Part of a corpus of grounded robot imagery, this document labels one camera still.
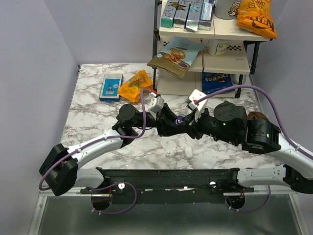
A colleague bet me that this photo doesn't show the orange honey dijon chip bag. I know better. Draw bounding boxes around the orange honey dijon chip bag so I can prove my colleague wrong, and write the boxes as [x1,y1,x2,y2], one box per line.
[236,0,278,39]

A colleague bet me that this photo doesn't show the blue razor box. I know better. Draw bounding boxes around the blue razor box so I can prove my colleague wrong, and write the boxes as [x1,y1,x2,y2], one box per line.
[99,73,123,102]

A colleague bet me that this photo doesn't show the blue white box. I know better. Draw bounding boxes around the blue white box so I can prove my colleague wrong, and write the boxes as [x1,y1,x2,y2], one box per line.
[198,0,214,30]

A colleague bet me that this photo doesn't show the white mug on shelf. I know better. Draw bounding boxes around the white mug on shelf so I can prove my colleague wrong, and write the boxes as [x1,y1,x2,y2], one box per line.
[207,39,230,56]

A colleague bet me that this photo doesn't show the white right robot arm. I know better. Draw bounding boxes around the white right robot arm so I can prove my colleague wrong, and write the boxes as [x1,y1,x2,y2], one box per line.
[180,101,313,194]

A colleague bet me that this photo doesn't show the blue Doritos bag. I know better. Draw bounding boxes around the blue Doritos bag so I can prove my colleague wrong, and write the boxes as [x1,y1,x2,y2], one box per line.
[201,72,233,94]

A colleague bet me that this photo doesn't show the teal toothpaste box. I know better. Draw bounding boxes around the teal toothpaste box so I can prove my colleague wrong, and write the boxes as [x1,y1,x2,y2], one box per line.
[160,0,179,28]

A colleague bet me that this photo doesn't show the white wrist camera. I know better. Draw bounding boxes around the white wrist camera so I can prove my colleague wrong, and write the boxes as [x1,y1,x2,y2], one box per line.
[148,93,164,114]
[186,89,207,122]

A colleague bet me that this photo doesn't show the purple earbud charging case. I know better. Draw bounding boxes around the purple earbud charging case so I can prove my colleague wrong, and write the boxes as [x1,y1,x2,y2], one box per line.
[175,114,186,125]

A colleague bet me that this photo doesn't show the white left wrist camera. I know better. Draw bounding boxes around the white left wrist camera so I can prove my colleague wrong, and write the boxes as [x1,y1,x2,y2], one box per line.
[148,93,164,114]

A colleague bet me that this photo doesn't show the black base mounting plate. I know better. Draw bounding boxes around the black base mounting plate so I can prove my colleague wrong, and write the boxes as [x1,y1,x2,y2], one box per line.
[81,168,245,204]

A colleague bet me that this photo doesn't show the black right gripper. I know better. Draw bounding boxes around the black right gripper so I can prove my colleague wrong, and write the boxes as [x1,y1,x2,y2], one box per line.
[177,105,238,145]

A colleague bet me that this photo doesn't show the white printed cup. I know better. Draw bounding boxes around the white printed cup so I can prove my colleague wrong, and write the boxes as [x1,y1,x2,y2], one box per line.
[213,0,242,20]

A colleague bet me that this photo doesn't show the black beige shelf rack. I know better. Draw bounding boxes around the black beige shelf rack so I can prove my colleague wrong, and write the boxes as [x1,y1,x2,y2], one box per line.
[153,0,269,95]

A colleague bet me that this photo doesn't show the teal gold chip bag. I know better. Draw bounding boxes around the teal gold chip bag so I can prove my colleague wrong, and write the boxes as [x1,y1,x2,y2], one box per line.
[147,37,206,79]

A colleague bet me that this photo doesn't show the white earbud right one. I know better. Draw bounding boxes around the white earbud right one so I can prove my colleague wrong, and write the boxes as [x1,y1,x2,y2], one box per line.
[174,150,184,155]

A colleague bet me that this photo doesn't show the orange snack bag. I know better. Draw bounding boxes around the orange snack bag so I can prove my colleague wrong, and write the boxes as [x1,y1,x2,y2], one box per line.
[117,70,153,103]

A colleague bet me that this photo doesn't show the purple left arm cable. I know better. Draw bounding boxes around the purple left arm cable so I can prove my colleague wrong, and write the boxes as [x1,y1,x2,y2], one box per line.
[38,88,157,191]

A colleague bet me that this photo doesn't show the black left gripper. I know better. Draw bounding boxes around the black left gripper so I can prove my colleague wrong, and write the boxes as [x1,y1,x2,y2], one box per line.
[131,103,185,138]

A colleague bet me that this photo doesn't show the white earbud case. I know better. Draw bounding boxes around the white earbud case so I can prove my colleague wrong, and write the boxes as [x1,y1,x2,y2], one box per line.
[184,146,193,159]

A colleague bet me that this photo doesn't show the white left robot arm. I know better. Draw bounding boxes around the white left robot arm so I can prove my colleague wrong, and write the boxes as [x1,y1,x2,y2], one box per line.
[39,104,188,196]

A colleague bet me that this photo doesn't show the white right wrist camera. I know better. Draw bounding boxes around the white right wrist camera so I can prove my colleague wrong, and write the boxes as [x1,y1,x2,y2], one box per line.
[186,89,207,122]

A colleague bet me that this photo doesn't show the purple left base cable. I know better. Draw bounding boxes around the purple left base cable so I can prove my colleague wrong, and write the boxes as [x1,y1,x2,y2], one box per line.
[88,181,137,215]

